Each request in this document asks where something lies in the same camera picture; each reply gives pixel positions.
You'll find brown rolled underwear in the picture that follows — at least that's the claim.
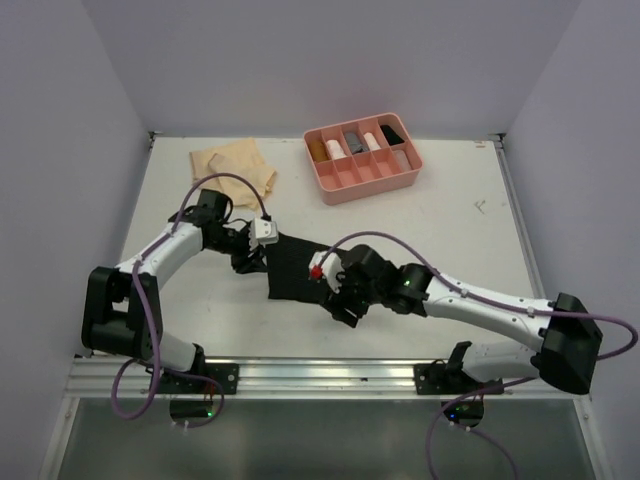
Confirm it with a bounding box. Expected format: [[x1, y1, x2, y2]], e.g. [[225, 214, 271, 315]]
[[309, 141, 329, 163]]

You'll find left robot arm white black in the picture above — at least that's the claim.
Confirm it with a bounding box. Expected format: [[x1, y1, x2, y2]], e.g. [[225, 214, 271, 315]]
[[81, 190, 266, 393]]

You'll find black rolled underwear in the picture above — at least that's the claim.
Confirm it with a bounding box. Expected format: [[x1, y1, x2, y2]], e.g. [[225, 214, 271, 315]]
[[380, 124, 405, 146]]

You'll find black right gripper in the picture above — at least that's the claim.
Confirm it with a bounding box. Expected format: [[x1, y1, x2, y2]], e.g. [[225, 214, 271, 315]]
[[320, 264, 384, 325]]

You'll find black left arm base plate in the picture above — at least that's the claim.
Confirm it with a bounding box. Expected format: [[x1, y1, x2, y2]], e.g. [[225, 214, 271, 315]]
[[157, 361, 240, 395]]

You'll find beige underwear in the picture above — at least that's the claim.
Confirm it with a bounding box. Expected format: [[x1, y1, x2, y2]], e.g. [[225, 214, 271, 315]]
[[189, 138, 277, 210]]

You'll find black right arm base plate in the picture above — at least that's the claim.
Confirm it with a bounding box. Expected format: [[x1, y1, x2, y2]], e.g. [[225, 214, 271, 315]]
[[413, 341, 504, 395]]

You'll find pink underwear cream waistband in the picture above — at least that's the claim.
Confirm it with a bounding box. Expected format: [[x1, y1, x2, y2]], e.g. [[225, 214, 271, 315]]
[[393, 150, 412, 172]]

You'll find pink divided organizer tray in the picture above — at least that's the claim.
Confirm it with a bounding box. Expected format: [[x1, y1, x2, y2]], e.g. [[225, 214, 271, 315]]
[[303, 113, 424, 206]]

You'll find right wrist camera red cap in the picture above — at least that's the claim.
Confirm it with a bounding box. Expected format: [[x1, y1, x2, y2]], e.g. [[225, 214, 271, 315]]
[[309, 251, 344, 293]]

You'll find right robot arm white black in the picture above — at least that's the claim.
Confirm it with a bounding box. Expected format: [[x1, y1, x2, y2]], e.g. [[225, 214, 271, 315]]
[[309, 245, 603, 395]]

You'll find grey rolled underwear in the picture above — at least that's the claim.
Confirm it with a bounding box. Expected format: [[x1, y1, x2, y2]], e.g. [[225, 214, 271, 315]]
[[344, 131, 369, 155]]

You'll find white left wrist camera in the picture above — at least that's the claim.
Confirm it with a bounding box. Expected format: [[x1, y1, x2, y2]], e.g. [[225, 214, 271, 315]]
[[249, 218, 279, 248]]

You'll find black underwear orange trim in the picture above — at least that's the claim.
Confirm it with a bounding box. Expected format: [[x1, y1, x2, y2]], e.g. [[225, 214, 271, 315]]
[[231, 232, 329, 305]]

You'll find aluminium table frame rail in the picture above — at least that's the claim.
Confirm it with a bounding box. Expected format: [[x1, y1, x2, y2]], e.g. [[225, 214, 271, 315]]
[[64, 130, 591, 401]]

